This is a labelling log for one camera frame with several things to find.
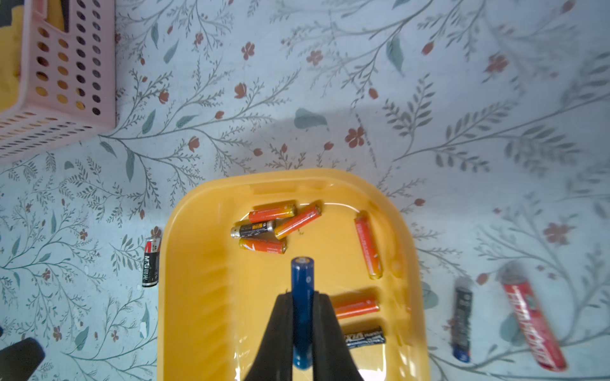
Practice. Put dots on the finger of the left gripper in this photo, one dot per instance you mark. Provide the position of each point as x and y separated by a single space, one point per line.
20 360

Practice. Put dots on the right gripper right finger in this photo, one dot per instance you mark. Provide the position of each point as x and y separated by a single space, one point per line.
331 357

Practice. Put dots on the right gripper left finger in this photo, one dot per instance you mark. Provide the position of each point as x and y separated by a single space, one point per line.
274 359

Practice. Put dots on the small red battery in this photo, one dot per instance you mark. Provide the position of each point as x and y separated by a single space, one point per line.
356 308

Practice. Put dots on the yellow plastic storage box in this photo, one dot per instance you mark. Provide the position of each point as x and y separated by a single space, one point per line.
215 298

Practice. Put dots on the black red M&G battery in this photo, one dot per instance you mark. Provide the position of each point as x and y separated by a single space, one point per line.
151 262

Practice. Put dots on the orange white battery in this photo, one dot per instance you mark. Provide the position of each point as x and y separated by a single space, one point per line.
260 245

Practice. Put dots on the black orange battery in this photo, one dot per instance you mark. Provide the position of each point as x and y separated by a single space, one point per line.
252 229

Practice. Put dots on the orange red battery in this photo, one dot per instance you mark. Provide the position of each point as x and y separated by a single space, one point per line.
293 224

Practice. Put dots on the pink plastic basket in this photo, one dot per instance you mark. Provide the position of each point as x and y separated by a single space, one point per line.
67 90

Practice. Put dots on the yellow printed cloth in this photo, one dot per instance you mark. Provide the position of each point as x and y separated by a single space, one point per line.
12 21

